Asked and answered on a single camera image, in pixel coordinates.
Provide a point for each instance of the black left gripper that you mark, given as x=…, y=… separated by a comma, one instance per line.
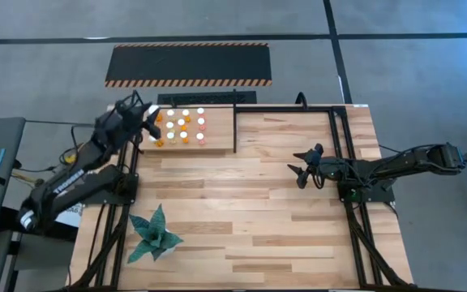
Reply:
x=122, y=121

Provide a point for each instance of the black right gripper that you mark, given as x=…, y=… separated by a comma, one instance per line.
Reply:
x=324, y=169

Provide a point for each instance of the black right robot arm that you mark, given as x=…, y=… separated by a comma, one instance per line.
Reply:
x=399, y=164

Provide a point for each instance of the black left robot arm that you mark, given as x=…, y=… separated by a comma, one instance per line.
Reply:
x=67, y=182

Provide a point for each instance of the wooden shelf board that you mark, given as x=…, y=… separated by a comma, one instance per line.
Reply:
x=217, y=138

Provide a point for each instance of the hazard-striped black floor mat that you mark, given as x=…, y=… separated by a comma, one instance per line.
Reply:
x=189, y=65

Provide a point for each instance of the small white corner label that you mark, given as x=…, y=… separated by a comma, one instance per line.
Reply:
x=361, y=105

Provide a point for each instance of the black floor tape strip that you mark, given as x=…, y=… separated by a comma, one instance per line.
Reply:
x=217, y=38
x=339, y=61

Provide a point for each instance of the white printed paper sheet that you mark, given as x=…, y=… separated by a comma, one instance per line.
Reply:
x=74, y=215

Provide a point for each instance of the green potted artificial plant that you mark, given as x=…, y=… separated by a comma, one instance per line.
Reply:
x=155, y=238

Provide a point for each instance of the grey side cart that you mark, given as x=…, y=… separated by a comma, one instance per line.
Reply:
x=10, y=130

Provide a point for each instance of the black bench bar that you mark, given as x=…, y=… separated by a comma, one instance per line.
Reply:
x=65, y=234

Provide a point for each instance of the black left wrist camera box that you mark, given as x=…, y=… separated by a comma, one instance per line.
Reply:
x=154, y=126

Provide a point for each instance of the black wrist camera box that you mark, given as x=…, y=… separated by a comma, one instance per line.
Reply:
x=154, y=126
x=319, y=149

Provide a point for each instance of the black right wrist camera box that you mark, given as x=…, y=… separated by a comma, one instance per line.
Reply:
x=319, y=149

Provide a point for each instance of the black aluminium rig frame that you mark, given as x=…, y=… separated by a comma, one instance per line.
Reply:
x=278, y=109

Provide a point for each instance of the thin black shelf frame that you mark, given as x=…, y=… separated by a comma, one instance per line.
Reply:
x=234, y=121

